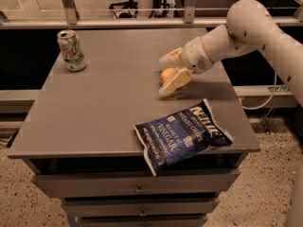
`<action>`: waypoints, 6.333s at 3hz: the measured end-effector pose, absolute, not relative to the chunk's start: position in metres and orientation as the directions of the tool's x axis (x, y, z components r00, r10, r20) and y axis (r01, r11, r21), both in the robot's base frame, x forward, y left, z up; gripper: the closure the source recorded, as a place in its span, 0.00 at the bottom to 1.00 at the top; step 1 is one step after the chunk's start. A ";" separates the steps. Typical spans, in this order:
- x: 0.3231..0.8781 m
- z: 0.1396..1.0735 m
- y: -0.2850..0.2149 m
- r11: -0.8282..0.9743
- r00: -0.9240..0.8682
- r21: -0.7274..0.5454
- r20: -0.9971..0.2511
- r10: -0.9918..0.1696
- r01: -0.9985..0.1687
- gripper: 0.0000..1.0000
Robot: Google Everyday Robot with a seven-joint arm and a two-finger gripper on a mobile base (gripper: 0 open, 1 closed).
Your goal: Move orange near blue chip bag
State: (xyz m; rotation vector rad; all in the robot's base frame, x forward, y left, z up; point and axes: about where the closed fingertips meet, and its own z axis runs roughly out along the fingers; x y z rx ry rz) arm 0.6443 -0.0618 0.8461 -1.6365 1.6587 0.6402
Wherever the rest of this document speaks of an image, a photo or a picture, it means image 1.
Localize blue kettle chip bag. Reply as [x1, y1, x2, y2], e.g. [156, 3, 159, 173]
[134, 98, 233, 176]

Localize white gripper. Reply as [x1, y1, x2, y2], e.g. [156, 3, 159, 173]
[159, 37, 214, 96]

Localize orange fruit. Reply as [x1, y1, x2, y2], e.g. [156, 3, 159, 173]
[160, 68, 174, 83]

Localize metal railing frame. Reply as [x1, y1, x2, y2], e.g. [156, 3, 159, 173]
[0, 0, 303, 29]

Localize grey drawer cabinet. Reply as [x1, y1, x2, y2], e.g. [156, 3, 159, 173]
[9, 29, 258, 227]

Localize white cable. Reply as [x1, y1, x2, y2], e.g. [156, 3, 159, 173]
[240, 73, 278, 112]

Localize white green soda can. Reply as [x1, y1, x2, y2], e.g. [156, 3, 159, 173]
[57, 29, 87, 72]

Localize black office chair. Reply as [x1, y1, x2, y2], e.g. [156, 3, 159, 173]
[109, 0, 138, 19]

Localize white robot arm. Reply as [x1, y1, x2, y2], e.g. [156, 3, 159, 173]
[159, 0, 303, 227]

